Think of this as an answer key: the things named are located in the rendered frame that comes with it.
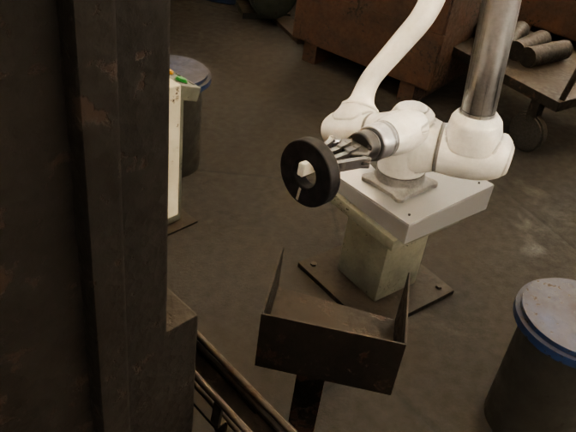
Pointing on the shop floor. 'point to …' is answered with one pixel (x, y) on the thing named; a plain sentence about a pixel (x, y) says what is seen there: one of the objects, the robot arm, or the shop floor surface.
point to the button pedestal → (189, 92)
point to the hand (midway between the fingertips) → (311, 165)
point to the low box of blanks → (417, 77)
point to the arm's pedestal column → (375, 274)
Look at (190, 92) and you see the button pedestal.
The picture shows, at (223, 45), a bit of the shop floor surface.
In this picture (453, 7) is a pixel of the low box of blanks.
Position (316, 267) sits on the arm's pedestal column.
